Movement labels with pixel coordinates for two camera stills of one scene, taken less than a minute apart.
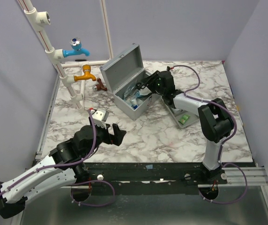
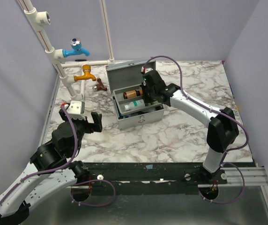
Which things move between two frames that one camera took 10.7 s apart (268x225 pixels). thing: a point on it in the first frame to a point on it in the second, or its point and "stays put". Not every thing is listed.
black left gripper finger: x=120 y=137 to x=97 y=126
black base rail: x=139 y=178 stays put
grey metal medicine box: x=124 y=70 to x=127 y=75
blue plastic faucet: x=76 y=44 stays put
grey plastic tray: x=182 y=118 to x=121 y=102
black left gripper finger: x=116 y=131 to x=97 y=120
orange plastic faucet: x=88 y=75 stays put
